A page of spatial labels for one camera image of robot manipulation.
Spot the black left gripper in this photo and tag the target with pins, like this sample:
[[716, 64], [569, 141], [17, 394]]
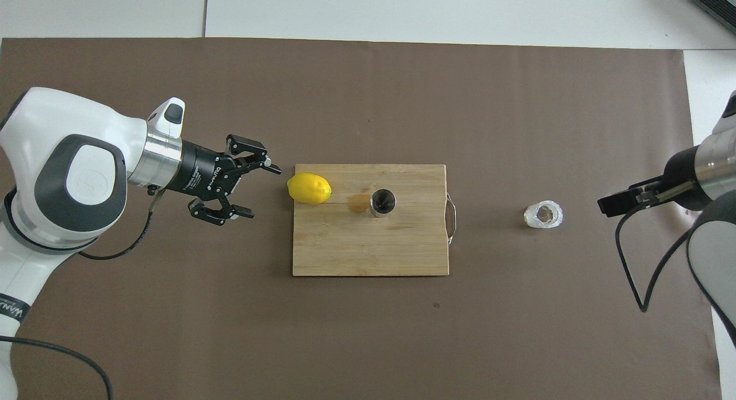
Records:
[[204, 173]]

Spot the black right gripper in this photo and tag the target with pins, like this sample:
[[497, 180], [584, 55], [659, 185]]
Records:
[[690, 179]]

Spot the clear textured glass cup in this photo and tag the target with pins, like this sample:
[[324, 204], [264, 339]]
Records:
[[543, 215]]

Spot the steel double jigger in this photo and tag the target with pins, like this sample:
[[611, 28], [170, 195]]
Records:
[[383, 202]]

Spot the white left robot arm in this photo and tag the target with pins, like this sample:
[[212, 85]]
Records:
[[46, 158]]

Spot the yellow lemon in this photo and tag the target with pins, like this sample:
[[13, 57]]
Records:
[[309, 188]]

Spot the brown paper table mat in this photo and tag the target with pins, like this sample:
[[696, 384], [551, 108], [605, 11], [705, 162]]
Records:
[[368, 342]]

